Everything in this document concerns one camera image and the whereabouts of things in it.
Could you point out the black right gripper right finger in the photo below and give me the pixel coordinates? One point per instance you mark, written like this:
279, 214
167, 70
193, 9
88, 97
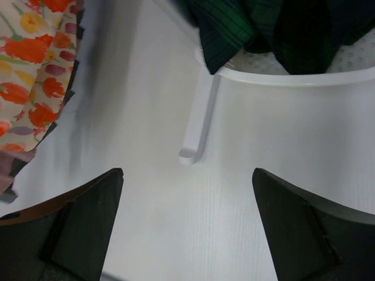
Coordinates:
311, 237

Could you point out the silver clothes rack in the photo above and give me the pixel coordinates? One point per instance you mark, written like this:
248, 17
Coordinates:
201, 113

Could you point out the orange floral skirt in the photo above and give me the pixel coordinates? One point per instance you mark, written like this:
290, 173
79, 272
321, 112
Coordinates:
35, 67

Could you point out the white perforated plastic basket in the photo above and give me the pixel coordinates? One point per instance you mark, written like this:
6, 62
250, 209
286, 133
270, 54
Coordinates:
351, 64

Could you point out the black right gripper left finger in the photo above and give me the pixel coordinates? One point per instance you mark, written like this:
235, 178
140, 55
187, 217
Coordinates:
64, 238

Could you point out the pink pleated skirt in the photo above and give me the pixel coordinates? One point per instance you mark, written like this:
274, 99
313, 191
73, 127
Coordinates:
11, 164

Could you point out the dark green plaid skirt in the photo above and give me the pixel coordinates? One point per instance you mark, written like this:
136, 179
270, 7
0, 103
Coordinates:
303, 35

